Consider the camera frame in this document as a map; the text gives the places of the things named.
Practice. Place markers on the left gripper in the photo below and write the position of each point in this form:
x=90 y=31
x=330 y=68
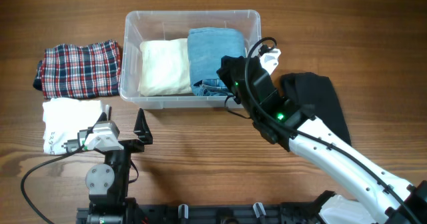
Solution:
x=143 y=130

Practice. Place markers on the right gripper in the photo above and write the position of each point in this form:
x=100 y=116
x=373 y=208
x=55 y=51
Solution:
x=223 y=70

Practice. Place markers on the blue denim jeans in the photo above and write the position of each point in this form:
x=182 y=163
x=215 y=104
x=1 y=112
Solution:
x=206 y=46

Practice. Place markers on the cream cloth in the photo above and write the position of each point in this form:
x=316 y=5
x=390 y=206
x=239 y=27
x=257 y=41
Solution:
x=165 y=68

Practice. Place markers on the red navy plaid cloth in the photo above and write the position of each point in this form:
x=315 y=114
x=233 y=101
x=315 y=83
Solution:
x=79 y=72

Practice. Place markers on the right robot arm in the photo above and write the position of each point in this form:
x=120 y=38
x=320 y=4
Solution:
x=379 y=196

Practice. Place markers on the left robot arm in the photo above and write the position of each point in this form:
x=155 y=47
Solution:
x=108 y=182

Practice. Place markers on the clear plastic storage container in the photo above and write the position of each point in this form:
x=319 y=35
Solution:
x=167 y=25

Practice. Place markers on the white printed folded t-shirt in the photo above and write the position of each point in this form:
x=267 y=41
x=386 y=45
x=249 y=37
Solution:
x=64 y=118

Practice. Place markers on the black folded garment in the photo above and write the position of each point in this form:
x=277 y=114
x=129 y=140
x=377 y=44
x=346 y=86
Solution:
x=312 y=89

